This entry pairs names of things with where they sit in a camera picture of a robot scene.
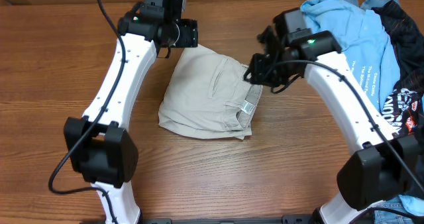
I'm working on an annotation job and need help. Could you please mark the beige shorts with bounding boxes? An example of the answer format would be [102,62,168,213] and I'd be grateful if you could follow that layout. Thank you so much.
[158,45,263,140]

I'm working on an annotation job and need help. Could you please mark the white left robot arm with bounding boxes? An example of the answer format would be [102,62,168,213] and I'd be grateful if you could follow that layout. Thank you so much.
[64,12,198,223]

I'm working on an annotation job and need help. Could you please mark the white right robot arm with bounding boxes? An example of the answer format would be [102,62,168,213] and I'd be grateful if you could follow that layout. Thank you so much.
[244,27,421,223]

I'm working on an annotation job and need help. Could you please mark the light blue t-shirt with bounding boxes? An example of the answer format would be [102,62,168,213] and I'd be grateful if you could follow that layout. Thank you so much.
[299,0,424,218]

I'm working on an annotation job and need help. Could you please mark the dark printed t-shirt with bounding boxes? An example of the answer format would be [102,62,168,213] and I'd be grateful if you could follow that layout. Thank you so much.
[372,0,423,135]

